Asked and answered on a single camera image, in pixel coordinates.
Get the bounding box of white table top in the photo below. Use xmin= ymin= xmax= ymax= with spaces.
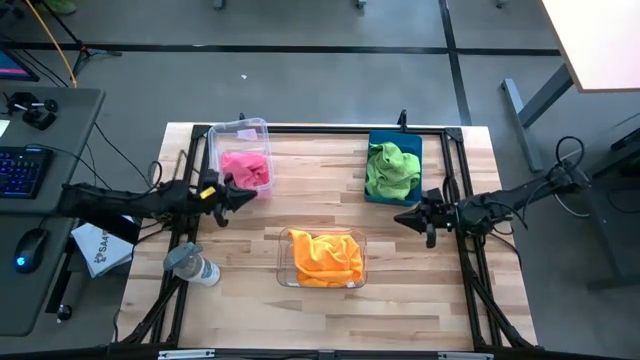
xmin=541 ymin=0 xmax=640 ymax=94

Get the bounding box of computer monitor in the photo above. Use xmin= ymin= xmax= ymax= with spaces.
xmin=0 ymin=47 xmax=41 ymax=83

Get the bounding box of clear plastic bin with label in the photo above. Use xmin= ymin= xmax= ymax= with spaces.
xmin=207 ymin=117 xmax=275 ymax=201

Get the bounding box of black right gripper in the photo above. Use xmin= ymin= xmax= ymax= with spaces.
xmin=393 ymin=187 xmax=461 ymax=250

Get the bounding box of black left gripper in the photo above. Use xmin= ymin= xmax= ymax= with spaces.
xmin=197 ymin=169 xmax=259 ymax=228

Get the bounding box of green microfiber towel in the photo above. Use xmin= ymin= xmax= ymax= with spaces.
xmin=365 ymin=149 xmax=422 ymax=201
xmin=372 ymin=141 xmax=422 ymax=176

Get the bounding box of black clamp mount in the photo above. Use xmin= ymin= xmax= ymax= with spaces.
xmin=5 ymin=91 xmax=60 ymax=132

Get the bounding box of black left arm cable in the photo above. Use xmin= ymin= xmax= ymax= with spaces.
xmin=147 ymin=159 xmax=189 ymax=191

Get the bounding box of silver metal bracket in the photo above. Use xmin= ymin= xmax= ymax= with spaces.
xmin=158 ymin=349 xmax=216 ymax=360
xmin=438 ymin=351 xmax=495 ymax=360

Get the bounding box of dark grey desk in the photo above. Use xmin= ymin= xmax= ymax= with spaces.
xmin=557 ymin=113 xmax=640 ymax=291

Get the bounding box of black keyboard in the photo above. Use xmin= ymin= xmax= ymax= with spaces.
xmin=0 ymin=146 xmax=54 ymax=200

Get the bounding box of clear plastic bin with handles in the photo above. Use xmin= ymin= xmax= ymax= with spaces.
xmin=276 ymin=226 xmax=369 ymax=290

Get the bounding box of yellow cable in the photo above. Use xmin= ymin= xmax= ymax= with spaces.
xmin=23 ymin=0 xmax=79 ymax=89

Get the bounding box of pink microfiber towel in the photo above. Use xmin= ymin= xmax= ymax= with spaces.
xmin=221 ymin=150 xmax=256 ymax=184
xmin=234 ymin=152 xmax=272 ymax=191

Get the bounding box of black computer mouse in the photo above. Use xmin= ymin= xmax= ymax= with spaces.
xmin=13 ymin=227 xmax=50 ymax=275

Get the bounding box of teal plastic bin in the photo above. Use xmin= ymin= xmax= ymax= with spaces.
xmin=363 ymin=129 xmax=424 ymax=208

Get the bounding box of green object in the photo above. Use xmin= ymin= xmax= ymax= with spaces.
xmin=37 ymin=0 xmax=77 ymax=16

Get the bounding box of dark grey desk surface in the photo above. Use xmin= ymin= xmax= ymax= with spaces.
xmin=0 ymin=212 xmax=76 ymax=337
xmin=0 ymin=87 xmax=106 ymax=216

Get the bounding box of black tripod stand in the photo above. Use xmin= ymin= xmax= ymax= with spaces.
xmin=39 ymin=0 xmax=124 ymax=77

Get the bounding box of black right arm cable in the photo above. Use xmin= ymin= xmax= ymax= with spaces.
xmin=555 ymin=135 xmax=586 ymax=174

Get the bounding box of black aluminium rig frame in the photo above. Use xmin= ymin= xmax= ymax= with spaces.
xmin=115 ymin=110 xmax=539 ymax=351

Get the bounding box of clear bottle with grey lid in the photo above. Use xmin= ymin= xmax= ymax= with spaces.
xmin=163 ymin=242 xmax=222 ymax=288

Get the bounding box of grey metal table leg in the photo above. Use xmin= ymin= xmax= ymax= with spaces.
xmin=499 ymin=63 xmax=575 ymax=174

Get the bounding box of white cable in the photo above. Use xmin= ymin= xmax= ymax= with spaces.
xmin=548 ymin=143 xmax=592 ymax=219

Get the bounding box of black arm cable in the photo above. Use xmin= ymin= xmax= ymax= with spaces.
xmin=555 ymin=135 xmax=586 ymax=174
xmin=147 ymin=159 xmax=189 ymax=191

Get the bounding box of white printed paper bag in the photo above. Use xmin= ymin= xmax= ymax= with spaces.
xmin=71 ymin=214 xmax=136 ymax=279

